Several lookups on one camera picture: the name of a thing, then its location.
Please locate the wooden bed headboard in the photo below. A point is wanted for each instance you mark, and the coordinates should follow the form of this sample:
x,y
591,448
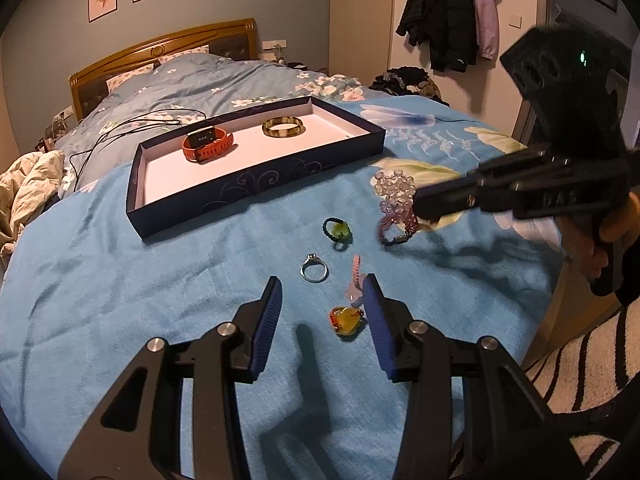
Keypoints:
x,y
150,52

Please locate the black hanging jacket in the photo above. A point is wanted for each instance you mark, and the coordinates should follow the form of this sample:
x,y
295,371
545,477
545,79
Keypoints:
x,y
440,15

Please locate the purple hanging jacket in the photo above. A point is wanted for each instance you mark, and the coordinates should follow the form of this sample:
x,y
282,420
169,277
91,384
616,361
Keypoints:
x,y
486,15

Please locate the light blue flower blanket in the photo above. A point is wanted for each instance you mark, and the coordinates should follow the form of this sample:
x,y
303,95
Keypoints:
x,y
125,285

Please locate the white wall switch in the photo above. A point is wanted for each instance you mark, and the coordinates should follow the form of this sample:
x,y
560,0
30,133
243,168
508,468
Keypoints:
x,y
515,21

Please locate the navy shallow cardboard box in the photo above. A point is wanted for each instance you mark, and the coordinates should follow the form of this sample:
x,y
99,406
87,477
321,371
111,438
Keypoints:
x,y
225,195

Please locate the yellow-brown bangle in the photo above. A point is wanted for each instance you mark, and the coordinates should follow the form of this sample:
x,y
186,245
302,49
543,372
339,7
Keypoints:
x,y
295,132

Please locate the grey-blue floral duvet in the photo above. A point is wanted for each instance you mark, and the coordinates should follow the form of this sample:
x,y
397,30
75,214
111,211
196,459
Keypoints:
x,y
225,75

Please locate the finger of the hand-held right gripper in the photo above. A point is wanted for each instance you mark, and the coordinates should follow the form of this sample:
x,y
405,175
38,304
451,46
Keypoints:
x,y
460,197
540,165

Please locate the floral pillow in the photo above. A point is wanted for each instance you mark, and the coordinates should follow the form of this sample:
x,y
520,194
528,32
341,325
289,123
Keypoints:
x,y
125,77

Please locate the pile of dark clothes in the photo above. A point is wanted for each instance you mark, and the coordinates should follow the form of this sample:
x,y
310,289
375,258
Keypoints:
x,y
405,82

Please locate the beige crumpled quilt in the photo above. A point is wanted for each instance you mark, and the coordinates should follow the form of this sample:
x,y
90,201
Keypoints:
x,y
30,180

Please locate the white wall socket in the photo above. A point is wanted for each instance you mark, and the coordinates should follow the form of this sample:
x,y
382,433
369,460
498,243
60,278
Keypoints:
x,y
275,44
65,112

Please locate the orange smart watch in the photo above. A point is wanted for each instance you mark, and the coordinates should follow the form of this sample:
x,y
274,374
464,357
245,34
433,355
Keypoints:
x,y
220,148

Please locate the black striped white rug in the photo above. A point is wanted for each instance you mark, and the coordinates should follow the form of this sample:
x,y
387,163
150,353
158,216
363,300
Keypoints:
x,y
590,360

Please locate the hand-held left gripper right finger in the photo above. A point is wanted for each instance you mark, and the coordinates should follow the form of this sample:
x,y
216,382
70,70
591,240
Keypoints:
x,y
377,330

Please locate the person's right hand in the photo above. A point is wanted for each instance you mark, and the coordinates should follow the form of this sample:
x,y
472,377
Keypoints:
x,y
625,225

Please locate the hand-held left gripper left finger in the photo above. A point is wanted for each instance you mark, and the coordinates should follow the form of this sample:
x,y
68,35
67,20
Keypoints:
x,y
267,330

